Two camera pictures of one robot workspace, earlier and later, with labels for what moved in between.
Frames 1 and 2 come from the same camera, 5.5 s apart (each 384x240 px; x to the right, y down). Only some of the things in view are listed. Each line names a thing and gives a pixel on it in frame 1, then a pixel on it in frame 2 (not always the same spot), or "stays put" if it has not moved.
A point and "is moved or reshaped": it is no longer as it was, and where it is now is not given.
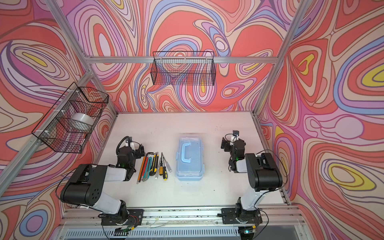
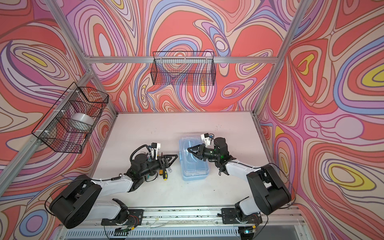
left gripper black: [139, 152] to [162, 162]
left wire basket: [68, 125] stays put
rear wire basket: [186, 68] stays put
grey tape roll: [83, 121] stays put
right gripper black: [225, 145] to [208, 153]
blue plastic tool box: [189, 166] is moved or reshaped
